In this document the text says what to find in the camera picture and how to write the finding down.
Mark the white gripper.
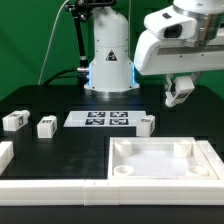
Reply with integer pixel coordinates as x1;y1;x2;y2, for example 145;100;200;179
134;29;224;94

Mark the white square tabletop panel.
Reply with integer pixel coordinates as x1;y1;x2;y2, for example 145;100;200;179
107;137;218;180

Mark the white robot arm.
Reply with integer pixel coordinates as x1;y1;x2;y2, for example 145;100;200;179
84;0;224;98

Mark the white marker sheet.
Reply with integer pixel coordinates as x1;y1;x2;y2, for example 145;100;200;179
64;111;146;127

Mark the white left fence block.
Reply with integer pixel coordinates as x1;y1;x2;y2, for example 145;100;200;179
0;141;14;175

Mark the white right fence rail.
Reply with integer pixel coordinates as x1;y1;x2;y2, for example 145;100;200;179
198;141;224;181

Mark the black cable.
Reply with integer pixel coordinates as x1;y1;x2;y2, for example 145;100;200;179
43;68;86;87

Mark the white cable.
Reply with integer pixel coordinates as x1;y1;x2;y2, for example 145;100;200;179
37;0;69;86

